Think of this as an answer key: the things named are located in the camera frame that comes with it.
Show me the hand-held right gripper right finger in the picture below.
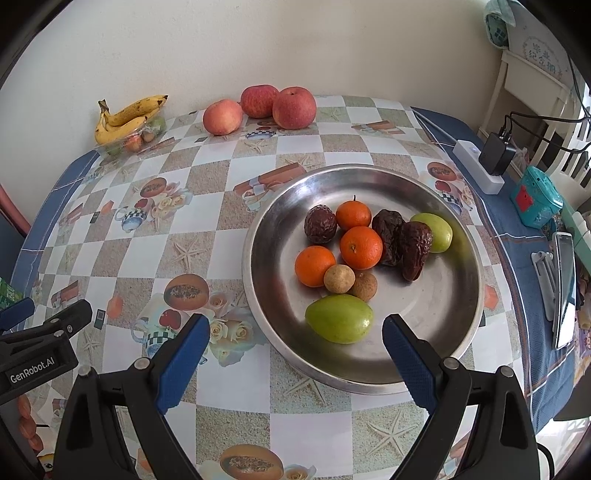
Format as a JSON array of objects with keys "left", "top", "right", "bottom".
[{"left": 382, "top": 314, "right": 539, "bottom": 480}]

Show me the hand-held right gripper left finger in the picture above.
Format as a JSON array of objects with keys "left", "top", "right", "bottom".
[{"left": 58, "top": 314, "right": 211, "bottom": 480}]

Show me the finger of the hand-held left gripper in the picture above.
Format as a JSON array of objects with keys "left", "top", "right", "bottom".
[
  {"left": 0, "top": 298, "right": 36, "bottom": 334},
  {"left": 0, "top": 299, "right": 93, "bottom": 345}
]

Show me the round metal plate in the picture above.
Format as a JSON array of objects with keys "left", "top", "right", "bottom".
[{"left": 241, "top": 164, "right": 485, "bottom": 395}]

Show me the large green jujube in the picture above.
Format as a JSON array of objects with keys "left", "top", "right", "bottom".
[{"left": 305, "top": 294, "right": 374, "bottom": 344}]

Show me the brown longan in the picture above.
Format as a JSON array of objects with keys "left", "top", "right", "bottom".
[
  {"left": 323, "top": 264, "right": 356, "bottom": 294},
  {"left": 348, "top": 271, "right": 378, "bottom": 300}
]

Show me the large brown dried date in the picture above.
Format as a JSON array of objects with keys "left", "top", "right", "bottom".
[{"left": 399, "top": 222, "right": 434, "bottom": 282}]

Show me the long dark dried date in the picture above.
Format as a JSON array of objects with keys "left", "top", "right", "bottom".
[{"left": 372, "top": 209, "right": 407, "bottom": 267}]

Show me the green packet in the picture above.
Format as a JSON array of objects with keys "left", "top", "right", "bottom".
[{"left": 0, "top": 277, "right": 24, "bottom": 311}]

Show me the small green jujube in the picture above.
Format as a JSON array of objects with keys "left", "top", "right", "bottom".
[{"left": 410, "top": 213, "right": 454, "bottom": 254}]

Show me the checkered printed tablecloth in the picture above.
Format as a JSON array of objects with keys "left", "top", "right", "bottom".
[{"left": 11, "top": 95, "right": 532, "bottom": 480}]

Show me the white phone stand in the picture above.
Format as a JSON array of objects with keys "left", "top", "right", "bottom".
[{"left": 530, "top": 250, "right": 557, "bottom": 320}]

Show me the small orange with stem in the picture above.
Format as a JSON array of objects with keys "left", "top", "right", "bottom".
[{"left": 335, "top": 195, "right": 373, "bottom": 232}]

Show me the round wrinkled dried date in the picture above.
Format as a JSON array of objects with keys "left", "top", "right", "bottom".
[{"left": 304, "top": 204, "right": 338, "bottom": 245}]

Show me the blue tablecloth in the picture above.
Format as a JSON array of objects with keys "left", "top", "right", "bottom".
[{"left": 9, "top": 106, "right": 583, "bottom": 430}]

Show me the smartphone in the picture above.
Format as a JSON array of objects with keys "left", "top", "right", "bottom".
[{"left": 553, "top": 232, "right": 578, "bottom": 350}]

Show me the clear plastic fruit box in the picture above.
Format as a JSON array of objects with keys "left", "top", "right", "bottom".
[{"left": 97, "top": 114, "right": 168, "bottom": 156}]

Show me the teal box with red patch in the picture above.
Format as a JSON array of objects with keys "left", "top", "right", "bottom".
[{"left": 510, "top": 166, "right": 564, "bottom": 230}]

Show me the white power strip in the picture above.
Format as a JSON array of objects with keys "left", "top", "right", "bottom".
[{"left": 452, "top": 140, "right": 505, "bottom": 195}]

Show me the pale green plastic device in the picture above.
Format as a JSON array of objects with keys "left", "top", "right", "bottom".
[{"left": 560, "top": 203, "right": 591, "bottom": 247}]

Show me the black charger adapter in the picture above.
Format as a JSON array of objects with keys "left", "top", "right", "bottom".
[{"left": 478, "top": 133, "right": 517, "bottom": 176}]

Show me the spotted yellow banana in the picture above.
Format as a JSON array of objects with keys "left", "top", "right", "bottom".
[{"left": 105, "top": 95, "right": 169, "bottom": 127}]

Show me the pale red apple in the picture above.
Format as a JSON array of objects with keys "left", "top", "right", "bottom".
[{"left": 202, "top": 99, "right": 244, "bottom": 136}]

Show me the dark red apple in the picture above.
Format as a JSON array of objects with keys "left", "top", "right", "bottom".
[{"left": 240, "top": 84, "right": 280, "bottom": 119}]

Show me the large red apple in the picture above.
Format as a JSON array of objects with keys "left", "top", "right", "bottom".
[{"left": 272, "top": 86, "right": 317, "bottom": 130}]

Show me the white embroidered cloth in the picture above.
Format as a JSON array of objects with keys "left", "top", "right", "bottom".
[{"left": 507, "top": 0, "right": 574, "bottom": 85}]

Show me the teal patterned cloth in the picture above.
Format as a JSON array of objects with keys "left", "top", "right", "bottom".
[{"left": 484, "top": 0, "right": 518, "bottom": 49}]

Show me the black cable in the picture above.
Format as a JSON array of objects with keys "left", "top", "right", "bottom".
[{"left": 503, "top": 55, "right": 591, "bottom": 155}]

